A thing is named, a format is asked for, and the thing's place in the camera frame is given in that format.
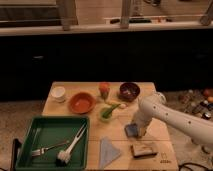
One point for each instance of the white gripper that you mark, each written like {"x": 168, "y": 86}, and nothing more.
{"x": 142, "y": 127}

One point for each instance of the blue sponge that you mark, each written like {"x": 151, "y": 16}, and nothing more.
{"x": 131, "y": 130}

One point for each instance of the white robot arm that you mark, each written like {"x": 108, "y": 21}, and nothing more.
{"x": 153, "y": 106}

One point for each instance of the dark brown bowl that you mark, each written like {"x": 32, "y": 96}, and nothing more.
{"x": 129, "y": 91}

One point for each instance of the red bowl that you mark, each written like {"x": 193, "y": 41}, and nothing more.
{"x": 81, "y": 103}

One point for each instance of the brown wooden block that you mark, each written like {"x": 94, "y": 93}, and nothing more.
{"x": 144, "y": 149}

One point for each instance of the grey folded cloth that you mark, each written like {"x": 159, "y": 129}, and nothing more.
{"x": 108, "y": 153}

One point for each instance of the spice bottles on floor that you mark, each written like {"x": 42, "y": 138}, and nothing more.
{"x": 196, "y": 105}

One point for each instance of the orange carrot toy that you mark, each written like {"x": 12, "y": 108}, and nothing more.
{"x": 104, "y": 88}

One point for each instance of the white dish brush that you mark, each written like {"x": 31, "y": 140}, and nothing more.
{"x": 64, "y": 156}

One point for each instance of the green plastic tray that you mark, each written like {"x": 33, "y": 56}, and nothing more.
{"x": 49, "y": 130}

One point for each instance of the small white cup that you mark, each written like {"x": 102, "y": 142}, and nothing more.
{"x": 58, "y": 94}

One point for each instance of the metal fork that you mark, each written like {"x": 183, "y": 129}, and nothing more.
{"x": 42, "y": 150}

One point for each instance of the black chair frame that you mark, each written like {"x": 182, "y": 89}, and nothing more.
{"x": 16, "y": 145}

